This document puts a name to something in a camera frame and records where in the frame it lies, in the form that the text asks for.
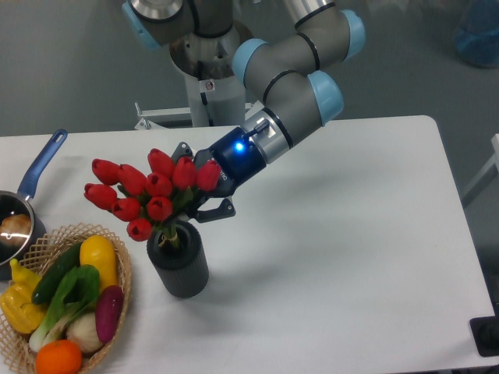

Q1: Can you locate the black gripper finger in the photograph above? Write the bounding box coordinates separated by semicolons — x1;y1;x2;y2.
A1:
184;197;235;224
171;142;195;160

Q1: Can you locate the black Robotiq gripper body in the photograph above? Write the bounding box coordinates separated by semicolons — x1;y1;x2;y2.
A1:
194;127;267;198

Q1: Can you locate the red tulip bouquet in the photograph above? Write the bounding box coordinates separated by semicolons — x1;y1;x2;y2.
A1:
84;149;221;252

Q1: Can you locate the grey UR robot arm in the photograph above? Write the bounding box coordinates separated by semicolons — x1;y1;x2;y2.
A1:
122;1;366;223

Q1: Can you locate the dark grey ribbed vase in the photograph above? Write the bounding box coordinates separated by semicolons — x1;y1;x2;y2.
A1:
147;221;209;298

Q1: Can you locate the purple sweet potato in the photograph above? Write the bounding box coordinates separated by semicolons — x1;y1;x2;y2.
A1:
95;285;124;343

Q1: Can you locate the green bok choy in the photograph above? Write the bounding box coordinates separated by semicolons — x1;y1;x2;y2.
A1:
29;265;100;352

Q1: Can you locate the brown bread roll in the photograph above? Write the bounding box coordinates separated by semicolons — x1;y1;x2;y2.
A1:
1;214;31;247

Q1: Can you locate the white garlic bulb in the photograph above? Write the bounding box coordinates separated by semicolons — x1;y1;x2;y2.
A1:
65;312;103;354

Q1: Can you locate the green cucumber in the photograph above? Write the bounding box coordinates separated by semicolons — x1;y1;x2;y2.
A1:
31;242;83;305

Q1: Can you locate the orange tangerine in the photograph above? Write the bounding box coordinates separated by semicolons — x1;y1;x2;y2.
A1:
35;340;83;374

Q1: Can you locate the yellow bell pepper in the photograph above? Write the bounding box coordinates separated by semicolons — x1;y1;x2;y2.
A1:
1;259;47;334

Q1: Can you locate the white furniture leg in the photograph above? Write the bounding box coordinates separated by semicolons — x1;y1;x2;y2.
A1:
461;134;498;209

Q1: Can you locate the blue plastic bag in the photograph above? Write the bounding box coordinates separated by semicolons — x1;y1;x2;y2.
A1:
454;0;498;69

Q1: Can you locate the black device at table edge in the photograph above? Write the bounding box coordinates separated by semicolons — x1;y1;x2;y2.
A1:
469;316;498;357

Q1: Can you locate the white metal base frame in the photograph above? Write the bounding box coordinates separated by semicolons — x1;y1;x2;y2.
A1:
134;100;263;130

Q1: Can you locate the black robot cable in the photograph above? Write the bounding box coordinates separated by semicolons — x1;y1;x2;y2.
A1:
196;60;214;127

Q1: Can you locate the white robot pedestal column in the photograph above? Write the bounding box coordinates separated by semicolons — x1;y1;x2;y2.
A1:
184;74;246;122

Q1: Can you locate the blue handled saucepan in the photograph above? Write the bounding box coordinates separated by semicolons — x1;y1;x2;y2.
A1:
1;129;68;281

